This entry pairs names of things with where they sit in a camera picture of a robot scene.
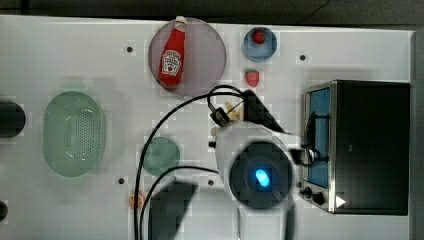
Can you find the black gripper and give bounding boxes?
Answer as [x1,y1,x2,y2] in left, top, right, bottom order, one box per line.
[242,90,284,133]

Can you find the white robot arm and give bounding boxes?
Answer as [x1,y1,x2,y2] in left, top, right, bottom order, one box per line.
[204,85,297,240]

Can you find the black toaster oven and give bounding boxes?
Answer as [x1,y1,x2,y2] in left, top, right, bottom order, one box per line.
[300,80,411,216]

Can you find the strawberry on table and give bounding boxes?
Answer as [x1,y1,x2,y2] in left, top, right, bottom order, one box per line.
[245,70,260,87]

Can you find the blue bowl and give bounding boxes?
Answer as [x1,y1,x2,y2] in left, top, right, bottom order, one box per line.
[242,27,278,62]

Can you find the strawberry in bowl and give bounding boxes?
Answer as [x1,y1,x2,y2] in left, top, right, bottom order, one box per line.
[252,29,265,44]

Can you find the purple round plate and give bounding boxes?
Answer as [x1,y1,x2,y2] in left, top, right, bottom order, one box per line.
[148,17,227,96]

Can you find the red ketchup bottle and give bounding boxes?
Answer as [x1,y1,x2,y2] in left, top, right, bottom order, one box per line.
[159,16,187,87]

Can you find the green cup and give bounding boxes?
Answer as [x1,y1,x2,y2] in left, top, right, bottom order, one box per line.
[143,136,181,176]

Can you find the orange slice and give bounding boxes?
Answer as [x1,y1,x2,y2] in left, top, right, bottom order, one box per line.
[128,192,145,210]

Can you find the green perforated colander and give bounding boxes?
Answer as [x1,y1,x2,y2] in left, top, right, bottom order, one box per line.
[43,91,106,177]

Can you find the black round pan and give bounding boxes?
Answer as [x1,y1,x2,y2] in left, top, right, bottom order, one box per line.
[0,101,26,138]

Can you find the black camera mount with cable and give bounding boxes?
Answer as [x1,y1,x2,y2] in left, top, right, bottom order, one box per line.
[289,148,321,167]

